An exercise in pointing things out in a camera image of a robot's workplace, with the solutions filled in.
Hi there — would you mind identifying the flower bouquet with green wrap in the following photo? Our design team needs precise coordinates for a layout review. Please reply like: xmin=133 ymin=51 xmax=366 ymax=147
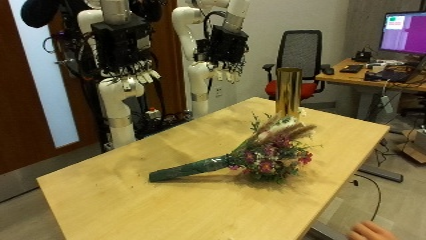
xmin=148 ymin=112 xmax=319 ymax=185

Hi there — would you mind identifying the gold cylindrical vase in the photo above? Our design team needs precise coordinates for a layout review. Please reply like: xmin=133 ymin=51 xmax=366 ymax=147
xmin=274 ymin=67 xmax=305 ymax=118

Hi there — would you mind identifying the black mesh red-seat office chair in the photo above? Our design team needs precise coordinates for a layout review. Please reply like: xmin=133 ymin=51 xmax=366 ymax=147
xmin=261 ymin=29 xmax=333 ymax=102

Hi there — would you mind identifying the grey table foot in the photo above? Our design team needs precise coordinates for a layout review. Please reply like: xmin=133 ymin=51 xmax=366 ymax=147
xmin=355 ymin=164 xmax=405 ymax=184

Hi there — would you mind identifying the black padded cover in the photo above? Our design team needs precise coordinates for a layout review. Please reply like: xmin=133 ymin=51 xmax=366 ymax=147
xmin=20 ymin=0 xmax=61 ymax=29

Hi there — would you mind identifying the red emergency stop button box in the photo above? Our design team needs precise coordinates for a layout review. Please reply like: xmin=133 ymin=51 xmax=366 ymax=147
xmin=145 ymin=106 xmax=162 ymax=121

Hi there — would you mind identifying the cardboard box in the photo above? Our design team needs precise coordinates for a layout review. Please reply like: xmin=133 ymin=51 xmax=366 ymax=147
xmin=395 ymin=129 xmax=426 ymax=165

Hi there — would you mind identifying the brown door with glass panel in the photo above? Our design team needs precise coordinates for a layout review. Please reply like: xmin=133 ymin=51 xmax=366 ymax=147
xmin=0 ymin=0 xmax=104 ymax=176

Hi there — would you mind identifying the black keyboard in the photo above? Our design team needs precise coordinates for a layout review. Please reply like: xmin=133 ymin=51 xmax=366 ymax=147
xmin=338 ymin=64 xmax=366 ymax=74

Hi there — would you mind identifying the wooden office desk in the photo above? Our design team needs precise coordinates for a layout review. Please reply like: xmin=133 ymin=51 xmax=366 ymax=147
xmin=314 ymin=57 xmax=426 ymax=122

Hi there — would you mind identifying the black desk device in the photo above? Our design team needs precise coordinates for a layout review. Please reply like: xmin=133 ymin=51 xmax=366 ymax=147
xmin=351 ymin=49 xmax=374 ymax=64

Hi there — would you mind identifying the white power adapter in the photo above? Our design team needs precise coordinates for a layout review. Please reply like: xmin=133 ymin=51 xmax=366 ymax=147
xmin=379 ymin=94 xmax=395 ymax=115

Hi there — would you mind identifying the computer monitor with purple screen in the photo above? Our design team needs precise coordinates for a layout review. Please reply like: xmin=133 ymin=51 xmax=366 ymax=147
xmin=378 ymin=11 xmax=426 ymax=56

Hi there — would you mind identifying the black floor cable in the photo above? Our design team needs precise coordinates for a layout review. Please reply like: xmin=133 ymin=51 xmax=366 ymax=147
xmin=349 ymin=173 xmax=383 ymax=222

